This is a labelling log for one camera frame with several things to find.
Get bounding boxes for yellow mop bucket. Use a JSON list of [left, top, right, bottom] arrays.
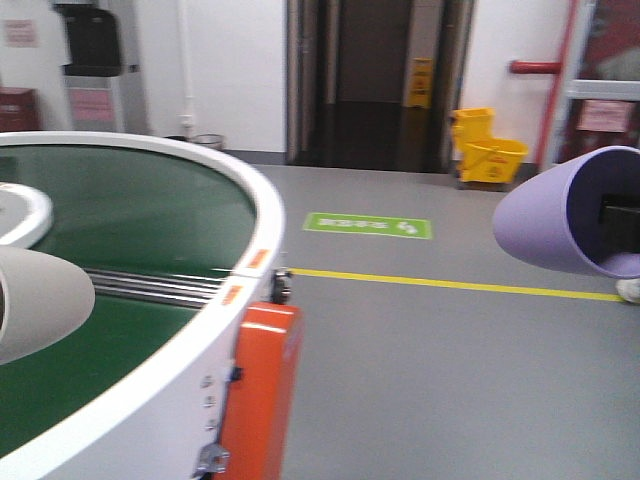
[[451, 107, 528, 186]]

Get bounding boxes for white outer conveyor rim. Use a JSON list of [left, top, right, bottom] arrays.
[[1, 131, 285, 479]]

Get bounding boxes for yellow wet floor sign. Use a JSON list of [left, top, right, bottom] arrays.
[[406, 57, 434, 109]]

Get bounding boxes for wire mesh waste bin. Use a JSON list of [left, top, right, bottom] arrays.
[[191, 133, 225, 151]]

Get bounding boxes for lavender plastic cup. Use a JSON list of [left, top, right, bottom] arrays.
[[493, 146, 639, 279]]

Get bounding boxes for white inner conveyor ring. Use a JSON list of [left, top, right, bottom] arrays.
[[0, 182, 54, 250]]

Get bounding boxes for red fire pipe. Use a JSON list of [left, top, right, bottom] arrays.
[[508, 0, 581, 169]]

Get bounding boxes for orange conveyor side panel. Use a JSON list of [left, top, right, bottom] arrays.
[[213, 302, 304, 479]]

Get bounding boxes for black water dispenser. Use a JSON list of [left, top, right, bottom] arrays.
[[52, 1, 147, 134]]

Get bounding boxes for red fire extinguisher cabinet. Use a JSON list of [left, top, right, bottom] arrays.
[[1, 87, 41, 132]]

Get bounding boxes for green circular conveyor belt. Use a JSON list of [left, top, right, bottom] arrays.
[[1, 145, 256, 454]]

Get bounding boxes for green floor sign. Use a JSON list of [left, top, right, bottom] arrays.
[[303, 212, 433, 240]]

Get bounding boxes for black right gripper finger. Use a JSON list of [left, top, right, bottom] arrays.
[[598, 193, 639, 264]]

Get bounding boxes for cream plastic cup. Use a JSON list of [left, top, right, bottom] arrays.
[[1, 247, 95, 364]]

